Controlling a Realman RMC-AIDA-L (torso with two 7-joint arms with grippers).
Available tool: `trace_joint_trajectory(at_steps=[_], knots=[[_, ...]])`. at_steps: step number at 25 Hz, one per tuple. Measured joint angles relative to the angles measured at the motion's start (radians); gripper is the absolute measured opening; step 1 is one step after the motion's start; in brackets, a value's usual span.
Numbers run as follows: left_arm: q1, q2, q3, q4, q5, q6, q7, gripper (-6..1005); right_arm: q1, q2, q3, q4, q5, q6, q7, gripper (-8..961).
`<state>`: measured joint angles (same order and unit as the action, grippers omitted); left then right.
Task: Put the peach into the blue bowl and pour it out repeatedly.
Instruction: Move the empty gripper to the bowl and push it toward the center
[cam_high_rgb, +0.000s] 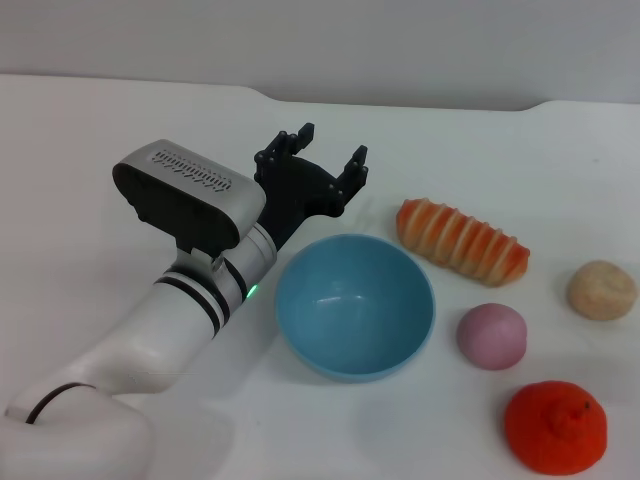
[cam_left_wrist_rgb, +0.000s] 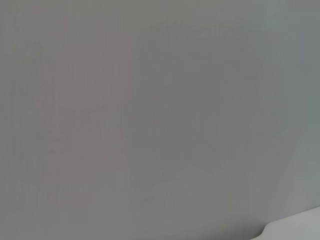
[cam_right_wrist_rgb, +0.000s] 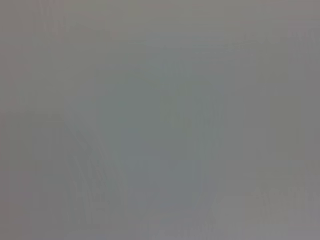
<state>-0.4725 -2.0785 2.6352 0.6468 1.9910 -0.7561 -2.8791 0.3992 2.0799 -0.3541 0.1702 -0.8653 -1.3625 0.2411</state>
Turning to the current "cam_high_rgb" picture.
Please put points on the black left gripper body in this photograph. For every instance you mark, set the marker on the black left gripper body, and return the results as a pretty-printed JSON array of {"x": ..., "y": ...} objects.
[{"x": 295, "y": 190}]

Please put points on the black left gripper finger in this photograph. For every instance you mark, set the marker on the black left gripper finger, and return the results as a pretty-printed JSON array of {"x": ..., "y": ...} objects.
[
  {"x": 352, "y": 177},
  {"x": 287, "y": 142}
]

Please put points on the blue bowl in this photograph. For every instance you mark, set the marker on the blue bowl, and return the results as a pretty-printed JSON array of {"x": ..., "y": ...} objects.
[{"x": 350, "y": 310}]

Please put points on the pink peach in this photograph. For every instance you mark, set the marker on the pink peach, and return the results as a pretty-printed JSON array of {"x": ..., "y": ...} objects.
[{"x": 492, "y": 336}]

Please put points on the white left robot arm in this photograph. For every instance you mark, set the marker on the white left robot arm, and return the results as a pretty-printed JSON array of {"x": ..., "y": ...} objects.
[{"x": 150, "y": 330}]

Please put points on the orange striped bread roll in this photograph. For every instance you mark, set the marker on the orange striped bread roll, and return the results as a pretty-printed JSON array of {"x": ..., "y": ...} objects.
[{"x": 460, "y": 242}]

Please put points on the beige round bun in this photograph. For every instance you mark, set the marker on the beige round bun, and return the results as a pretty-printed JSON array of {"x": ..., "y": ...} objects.
[{"x": 602, "y": 296}]

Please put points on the orange tangerine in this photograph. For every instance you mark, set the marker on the orange tangerine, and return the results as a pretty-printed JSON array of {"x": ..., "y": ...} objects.
[{"x": 555, "y": 425}]

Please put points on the silver black wrist camera box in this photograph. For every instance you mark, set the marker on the silver black wrist camera box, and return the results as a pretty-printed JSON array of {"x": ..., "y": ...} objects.
[{"x": 190, "y": 200}]

